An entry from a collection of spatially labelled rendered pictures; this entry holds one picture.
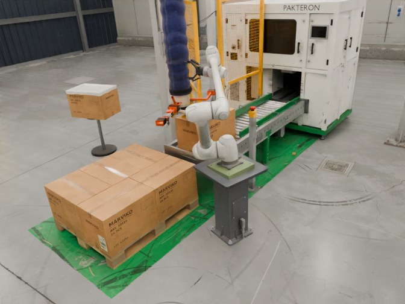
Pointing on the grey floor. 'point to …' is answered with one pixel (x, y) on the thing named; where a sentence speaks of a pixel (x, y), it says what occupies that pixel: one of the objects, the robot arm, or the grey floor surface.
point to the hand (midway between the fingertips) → (185, 69)
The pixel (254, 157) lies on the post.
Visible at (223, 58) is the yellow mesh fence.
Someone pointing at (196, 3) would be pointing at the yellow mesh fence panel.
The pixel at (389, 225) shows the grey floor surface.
